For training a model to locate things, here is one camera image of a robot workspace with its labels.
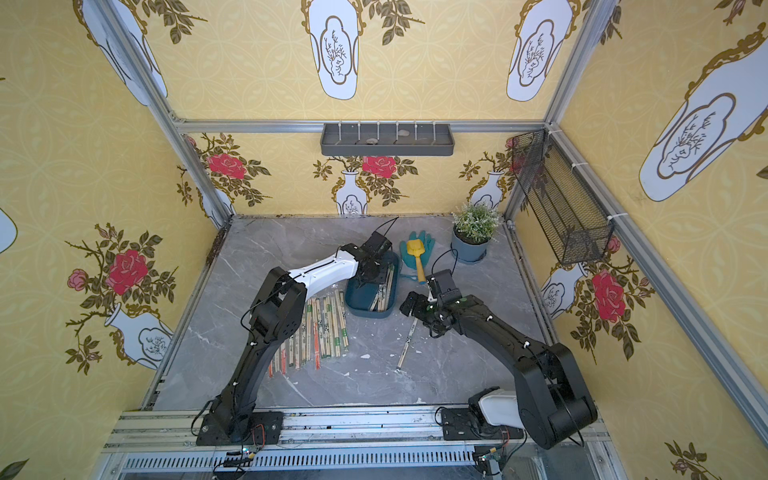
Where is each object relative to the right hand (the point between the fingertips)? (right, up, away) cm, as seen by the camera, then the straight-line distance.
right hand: (410, 315), depth 87 cm
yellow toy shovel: (+4, +19, +22) cm, 30 cm away
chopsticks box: (-23, -4, +4) cm, 24 cm away
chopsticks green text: (-32, -10, -2) cm, 34 cm away
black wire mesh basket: (+45, +26, -4) cm, 53 cm away
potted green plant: (+21, +26, +9) cm, 35 cm away
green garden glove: (+9, +21, +24) cm, 33 cm away
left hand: (-8, +10, +15) cm, 20 cm away
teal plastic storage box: (-17, +3, +12) cm, 21 cm away
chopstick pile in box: (-9, +3, +9) cm, 13 cm away
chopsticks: (+1, -3, +5) cm, 6 cm away
